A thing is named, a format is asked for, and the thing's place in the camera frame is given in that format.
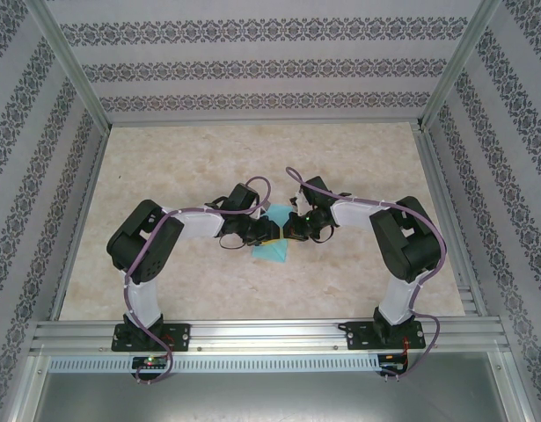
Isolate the grey sheet metal tray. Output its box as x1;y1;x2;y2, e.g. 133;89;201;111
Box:
26;351;529;422

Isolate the circuit board with green light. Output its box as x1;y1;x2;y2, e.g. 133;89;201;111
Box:
132;356;168;369

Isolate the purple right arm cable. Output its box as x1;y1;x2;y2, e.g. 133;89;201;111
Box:
286;165;447;382

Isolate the wide aluminium side rail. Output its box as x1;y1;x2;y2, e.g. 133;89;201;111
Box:
413;125;489;320

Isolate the thin aluminium wall rail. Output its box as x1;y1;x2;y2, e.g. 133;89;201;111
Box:
107;117;423;128

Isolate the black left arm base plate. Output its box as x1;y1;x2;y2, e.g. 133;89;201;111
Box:
113;323;192;353

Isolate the long aluminium mounting rail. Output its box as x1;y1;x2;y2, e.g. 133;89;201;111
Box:
30;319;511;353

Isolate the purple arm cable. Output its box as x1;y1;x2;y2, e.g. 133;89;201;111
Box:
286;165;447;382
123;175;274;386

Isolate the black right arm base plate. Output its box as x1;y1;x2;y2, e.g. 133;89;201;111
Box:
345;320;428;352

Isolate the narrow aluminium side rail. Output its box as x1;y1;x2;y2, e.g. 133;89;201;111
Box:
48;125;113;322

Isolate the slotted grey cable duct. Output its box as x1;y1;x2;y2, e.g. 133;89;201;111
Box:
48;354;381;373

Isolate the aluminium frame post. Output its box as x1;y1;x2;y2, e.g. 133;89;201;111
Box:
26;0;112;131
417;0;504;131

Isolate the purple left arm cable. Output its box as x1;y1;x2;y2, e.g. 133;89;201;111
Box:
123;175;274;386

